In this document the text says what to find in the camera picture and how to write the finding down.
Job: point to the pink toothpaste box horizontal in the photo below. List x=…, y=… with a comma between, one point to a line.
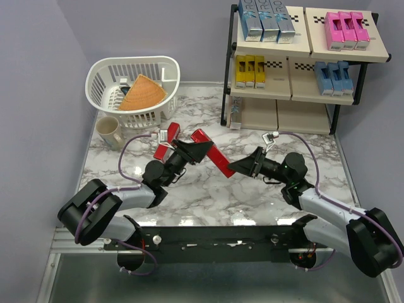
x=333, y=30

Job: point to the orange woven fan mat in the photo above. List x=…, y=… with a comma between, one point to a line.
x=143, y=94

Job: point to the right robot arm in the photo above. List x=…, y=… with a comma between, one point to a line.
x=365, y=236

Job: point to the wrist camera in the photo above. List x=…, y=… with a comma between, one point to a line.
x=269, y=139
x=161, y=137

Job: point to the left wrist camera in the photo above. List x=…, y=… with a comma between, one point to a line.
x=161, y=137

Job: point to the pink toothpaste box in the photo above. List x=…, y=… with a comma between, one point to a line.
x=363, y=39
x=348, y=30

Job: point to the red white toothpaste box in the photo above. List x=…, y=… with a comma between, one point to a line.
x=214, y=154

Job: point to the silver red toothpaste box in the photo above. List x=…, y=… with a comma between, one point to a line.
x=235, y=121

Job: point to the white plastic basket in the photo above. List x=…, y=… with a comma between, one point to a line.
x=107, y=76

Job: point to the black three-tier shelf rack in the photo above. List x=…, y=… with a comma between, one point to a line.
x=291, y=100

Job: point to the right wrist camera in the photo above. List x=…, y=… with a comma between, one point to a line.
x=269, y=139

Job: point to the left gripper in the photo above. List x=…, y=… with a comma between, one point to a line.
x=192, y=153

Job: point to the light blue toothpaste box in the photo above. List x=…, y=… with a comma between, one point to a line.
x=347, y=83
x=336, y=79

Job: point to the black item in basket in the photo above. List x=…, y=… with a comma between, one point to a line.
x=124, y=86

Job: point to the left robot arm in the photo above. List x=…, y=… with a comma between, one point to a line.
x=91, y=213

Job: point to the yellow toothpaste box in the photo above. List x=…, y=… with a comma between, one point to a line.
x=240, y=72
x=259, y=72
x=250, y=71

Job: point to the light blue toothpaste box corner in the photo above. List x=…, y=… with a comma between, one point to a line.
x=323, y=78

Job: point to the beige ceramic mug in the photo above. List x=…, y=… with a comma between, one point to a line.
x=109, y=129

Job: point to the silver blue toothpaste box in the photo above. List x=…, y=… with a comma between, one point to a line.
x=250, y=22
x=286, y=29
x=268, y=21

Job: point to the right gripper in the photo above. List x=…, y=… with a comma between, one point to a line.
x=247, y=165

